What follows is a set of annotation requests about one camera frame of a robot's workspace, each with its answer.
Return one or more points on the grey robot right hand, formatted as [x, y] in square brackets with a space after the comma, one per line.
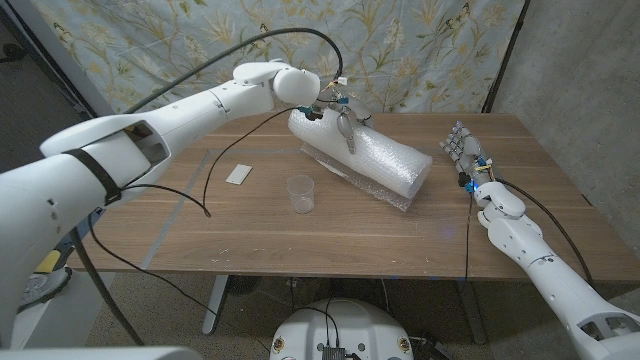
[467, 155]

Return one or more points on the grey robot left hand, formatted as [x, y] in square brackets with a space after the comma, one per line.
[347, 112]

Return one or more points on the bubble wrap roll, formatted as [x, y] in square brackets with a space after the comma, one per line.
[385, 160]

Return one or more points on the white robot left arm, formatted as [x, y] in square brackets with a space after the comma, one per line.
[75, 185]

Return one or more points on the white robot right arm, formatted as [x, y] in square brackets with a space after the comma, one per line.
[550, 280]

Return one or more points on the clear plastic cup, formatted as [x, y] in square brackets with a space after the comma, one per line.
[301, 195]

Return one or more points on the grey table leg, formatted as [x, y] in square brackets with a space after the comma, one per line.
[472, 315]

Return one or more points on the grey tape strip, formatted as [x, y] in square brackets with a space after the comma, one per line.
[176, 210]

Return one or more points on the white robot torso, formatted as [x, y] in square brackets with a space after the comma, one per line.
[350, 325]

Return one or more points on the floral backdrop cloth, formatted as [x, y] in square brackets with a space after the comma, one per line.
[150, 40]

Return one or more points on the white table leg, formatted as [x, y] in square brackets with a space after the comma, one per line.
[215, 305]

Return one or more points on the black torso connector box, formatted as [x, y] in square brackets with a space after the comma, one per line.
[333, 353]

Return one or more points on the black backdrop frame pole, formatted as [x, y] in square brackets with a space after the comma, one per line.
[505, 55]

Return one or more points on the grey backdrop frame pole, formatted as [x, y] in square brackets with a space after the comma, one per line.
[61, 60]

